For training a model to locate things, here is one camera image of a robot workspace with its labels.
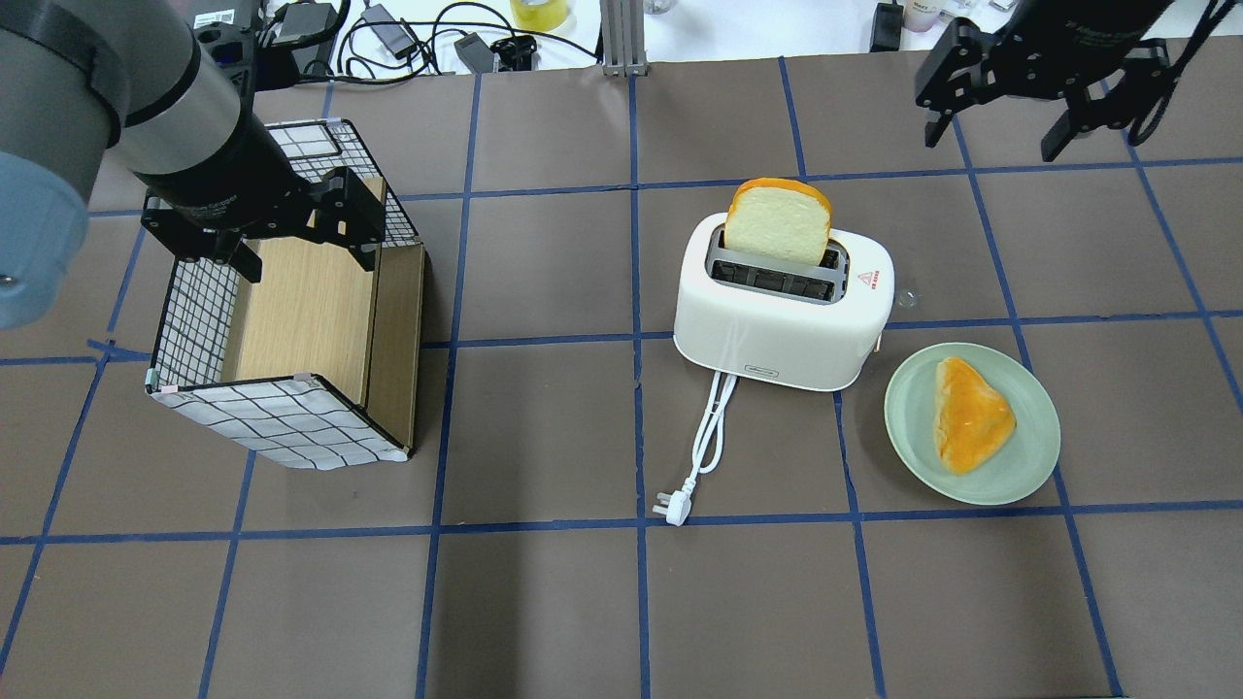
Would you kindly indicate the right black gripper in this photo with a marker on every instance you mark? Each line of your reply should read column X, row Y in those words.
column 1063, row 44

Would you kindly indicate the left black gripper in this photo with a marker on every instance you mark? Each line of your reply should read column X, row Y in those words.
column 230, row 170

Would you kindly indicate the white two-slot toaster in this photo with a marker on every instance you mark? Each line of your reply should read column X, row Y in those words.
column 810, row 327

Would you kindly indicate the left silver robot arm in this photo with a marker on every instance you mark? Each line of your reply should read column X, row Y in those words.
column 175, row 103

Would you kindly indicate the bread slice in toaster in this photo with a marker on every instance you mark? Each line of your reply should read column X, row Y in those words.
column 779, row 218

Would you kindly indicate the grid fabric storage basket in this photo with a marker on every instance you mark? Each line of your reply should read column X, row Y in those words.
column 316, row 365

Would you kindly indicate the black power adapter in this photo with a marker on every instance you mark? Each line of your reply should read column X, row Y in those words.
column 394, row 35

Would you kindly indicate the orange bread on plate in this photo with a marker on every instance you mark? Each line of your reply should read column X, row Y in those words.
column 973, row 421

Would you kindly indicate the light green plate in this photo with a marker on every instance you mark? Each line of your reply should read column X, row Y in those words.
column 1018, row 470

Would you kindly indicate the yellow tape roll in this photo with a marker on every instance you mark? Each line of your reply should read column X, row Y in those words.
column 540, row 15

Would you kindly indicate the aluminium frame post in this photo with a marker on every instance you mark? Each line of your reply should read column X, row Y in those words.
column 623, row 40

